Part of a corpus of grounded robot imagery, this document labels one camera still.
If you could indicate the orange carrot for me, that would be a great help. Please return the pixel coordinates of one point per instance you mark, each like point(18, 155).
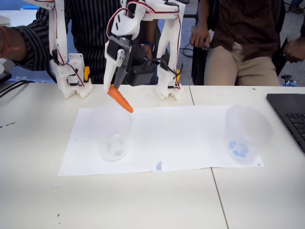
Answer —
point(120, 99)

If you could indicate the white leader robot arm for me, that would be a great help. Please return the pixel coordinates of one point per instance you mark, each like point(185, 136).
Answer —
point(59, 28)

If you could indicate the white follower robot arm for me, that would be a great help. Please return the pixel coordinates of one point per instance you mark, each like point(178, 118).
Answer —
point(171, 35)

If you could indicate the brown-shirt person's right forearm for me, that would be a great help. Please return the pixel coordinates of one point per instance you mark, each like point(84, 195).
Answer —
point(203, 14)

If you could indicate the striped-shirt person's right forearm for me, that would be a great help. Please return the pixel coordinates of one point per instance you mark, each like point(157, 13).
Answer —
point(9, 40)

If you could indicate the striped-shirt person's left hand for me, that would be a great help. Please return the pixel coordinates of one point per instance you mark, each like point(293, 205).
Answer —
point(147, 51)

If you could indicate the brown-shirt person's right hand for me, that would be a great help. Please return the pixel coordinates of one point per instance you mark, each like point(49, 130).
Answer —
point(200, 37)

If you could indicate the brown-shirt person's left hand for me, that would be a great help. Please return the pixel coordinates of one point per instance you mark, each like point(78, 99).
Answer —
point(295, 48)

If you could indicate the black webcam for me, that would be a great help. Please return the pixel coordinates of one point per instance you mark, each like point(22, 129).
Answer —
point(139, 74)

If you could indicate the yellow table clamp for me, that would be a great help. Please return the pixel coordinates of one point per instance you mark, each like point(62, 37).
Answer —
point(178, 75)
point(87, 72)

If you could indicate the person in striped shirt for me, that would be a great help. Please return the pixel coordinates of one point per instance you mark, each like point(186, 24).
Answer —
point(90, 35)

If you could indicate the black wrist watch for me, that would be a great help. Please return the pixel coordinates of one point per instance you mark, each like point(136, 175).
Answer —
point(149, 44)

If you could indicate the clear cup with green mark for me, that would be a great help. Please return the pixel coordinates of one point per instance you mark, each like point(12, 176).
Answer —
point(114, 148)

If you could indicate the black office chair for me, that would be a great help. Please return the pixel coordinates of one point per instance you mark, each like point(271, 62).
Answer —
point(197, 69)

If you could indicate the white paper sheet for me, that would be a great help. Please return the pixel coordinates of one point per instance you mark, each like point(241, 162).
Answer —
point(181, 133)

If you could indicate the black tablet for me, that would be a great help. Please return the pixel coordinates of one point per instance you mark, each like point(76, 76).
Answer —
point(4, 76)

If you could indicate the white background desk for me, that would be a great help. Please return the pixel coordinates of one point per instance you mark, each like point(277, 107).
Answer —
point(16, 14)

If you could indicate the white flat device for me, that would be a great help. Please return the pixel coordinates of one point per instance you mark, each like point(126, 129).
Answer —
point(4, 21)

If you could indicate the person in brown shirt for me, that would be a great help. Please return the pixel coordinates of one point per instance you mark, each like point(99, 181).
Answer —
point(245, 35)

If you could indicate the clear cup with blue mark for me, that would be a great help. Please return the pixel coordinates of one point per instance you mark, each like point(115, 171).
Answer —
point(239, 149)

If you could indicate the blue plastic item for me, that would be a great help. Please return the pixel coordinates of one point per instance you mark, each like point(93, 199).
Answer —
point(289, 82)

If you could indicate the black laptop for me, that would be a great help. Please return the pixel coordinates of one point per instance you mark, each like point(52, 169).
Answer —
point(293, 119)

